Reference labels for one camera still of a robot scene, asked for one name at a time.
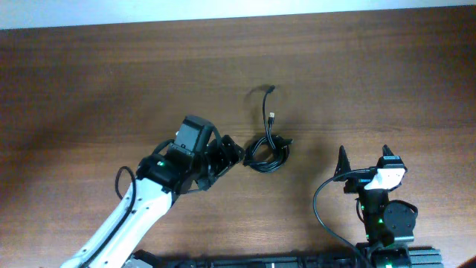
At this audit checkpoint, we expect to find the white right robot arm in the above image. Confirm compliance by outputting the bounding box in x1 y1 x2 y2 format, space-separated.
335 145 418 267

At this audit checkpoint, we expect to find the thick black USB cable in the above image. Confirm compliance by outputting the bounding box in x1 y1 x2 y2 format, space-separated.
243 134 294 174

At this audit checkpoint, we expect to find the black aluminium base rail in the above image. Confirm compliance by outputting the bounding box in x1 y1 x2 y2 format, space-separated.
123 249 444 268

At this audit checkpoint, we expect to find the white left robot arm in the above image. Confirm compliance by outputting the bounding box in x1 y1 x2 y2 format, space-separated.
63 115 245 267

